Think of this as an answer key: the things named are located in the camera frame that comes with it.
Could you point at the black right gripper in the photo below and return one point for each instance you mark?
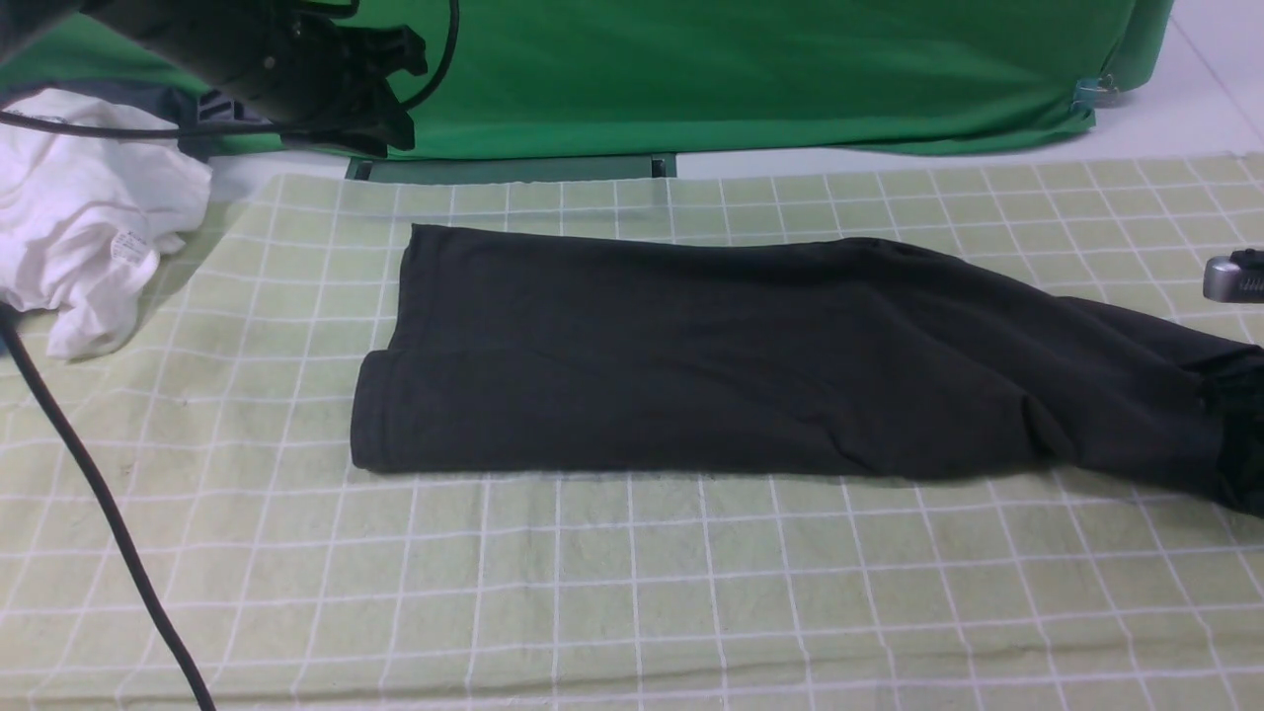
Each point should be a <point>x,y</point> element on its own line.
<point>1236,396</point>

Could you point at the white crumpled t-shirt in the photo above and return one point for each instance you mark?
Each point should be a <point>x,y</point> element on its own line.
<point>85,224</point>

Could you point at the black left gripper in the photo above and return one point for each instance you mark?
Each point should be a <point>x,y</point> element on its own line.
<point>296,69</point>

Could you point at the green backdrop cloth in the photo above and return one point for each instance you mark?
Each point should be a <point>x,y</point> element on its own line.
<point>531,79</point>

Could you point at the dark gray long-sleeve top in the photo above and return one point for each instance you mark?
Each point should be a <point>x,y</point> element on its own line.
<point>516,352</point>

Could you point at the dark gray garment under shirt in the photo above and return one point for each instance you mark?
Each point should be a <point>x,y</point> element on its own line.
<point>81,101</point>

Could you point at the light green checkered cloth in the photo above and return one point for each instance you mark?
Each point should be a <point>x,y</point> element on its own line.
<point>298,582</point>

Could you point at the teal binder clip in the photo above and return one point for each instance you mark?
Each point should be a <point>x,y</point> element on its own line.
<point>1091,93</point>

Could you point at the dark green metal bracket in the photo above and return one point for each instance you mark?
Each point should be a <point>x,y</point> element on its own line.
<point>457,172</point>

